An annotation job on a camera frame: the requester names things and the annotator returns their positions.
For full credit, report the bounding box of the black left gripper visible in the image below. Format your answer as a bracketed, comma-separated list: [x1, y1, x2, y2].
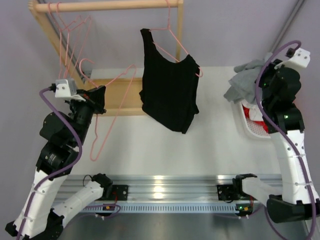
[69, 85, 107, 146]

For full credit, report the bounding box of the pink hanger of white top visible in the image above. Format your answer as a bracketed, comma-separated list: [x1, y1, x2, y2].
[55, 2, 92, 79]

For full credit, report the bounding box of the grey tank top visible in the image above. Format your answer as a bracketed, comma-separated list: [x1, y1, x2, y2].
[223, 52, 273, 105]

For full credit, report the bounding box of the red tank top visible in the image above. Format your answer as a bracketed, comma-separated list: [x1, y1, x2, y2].
[242, 105, 269, 138]

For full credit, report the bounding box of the white camisole top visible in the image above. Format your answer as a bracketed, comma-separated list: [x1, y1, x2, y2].
[242, 100, 263, 122]

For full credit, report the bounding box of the pink hanger of red top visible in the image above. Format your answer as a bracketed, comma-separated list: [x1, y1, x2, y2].
[47, 2, 83, 80]

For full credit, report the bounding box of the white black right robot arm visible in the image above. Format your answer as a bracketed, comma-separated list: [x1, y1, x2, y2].
[219, 59, 320, 224]

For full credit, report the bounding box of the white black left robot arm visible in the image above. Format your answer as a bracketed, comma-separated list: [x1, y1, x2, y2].
[5, 86, 127, 240]

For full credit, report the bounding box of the black tank top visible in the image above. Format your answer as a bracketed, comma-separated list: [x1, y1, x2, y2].
[139, 28, 200, 134]

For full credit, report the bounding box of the pink hanger of black top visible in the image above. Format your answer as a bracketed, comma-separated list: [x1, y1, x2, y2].
[149, 0, 204, 78]

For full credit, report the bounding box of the wooden clothes rack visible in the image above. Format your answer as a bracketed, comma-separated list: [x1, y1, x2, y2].
[28, 0, 184, 116]

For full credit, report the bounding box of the white perforated plastic basket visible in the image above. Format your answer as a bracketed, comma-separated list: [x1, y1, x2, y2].
[231, 100, 271, 140]

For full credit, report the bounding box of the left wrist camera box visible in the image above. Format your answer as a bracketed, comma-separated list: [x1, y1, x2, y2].
[53, 78, 85, 102]

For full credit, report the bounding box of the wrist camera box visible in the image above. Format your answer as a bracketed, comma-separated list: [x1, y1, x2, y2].
[284, 48, 311, 72]
[53, 78, 85, 102]

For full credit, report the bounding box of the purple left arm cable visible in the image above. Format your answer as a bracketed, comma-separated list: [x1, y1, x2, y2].
[16, 84, 122, 240]

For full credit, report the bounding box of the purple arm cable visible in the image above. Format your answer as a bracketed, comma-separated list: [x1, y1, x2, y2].
[16, 84, 122, 240]
[253, 39, 316, 240]

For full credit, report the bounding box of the aluminium mounting rail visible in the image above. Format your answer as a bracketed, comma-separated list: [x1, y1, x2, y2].
[53, 173, 286, 202]

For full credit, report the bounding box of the slotted cable duct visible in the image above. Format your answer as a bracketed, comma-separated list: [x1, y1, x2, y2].
[82, 203, 240, 214]

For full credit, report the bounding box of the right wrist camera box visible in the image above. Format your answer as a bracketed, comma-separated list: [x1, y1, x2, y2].
[284, 48, 311, 72]

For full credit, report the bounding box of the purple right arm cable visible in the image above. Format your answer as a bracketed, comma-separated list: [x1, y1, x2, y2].
[253, 39, 316, 240]

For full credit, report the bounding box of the aluminium corner post right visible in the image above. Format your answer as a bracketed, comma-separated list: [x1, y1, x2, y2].
[269, 0, 307, 53]

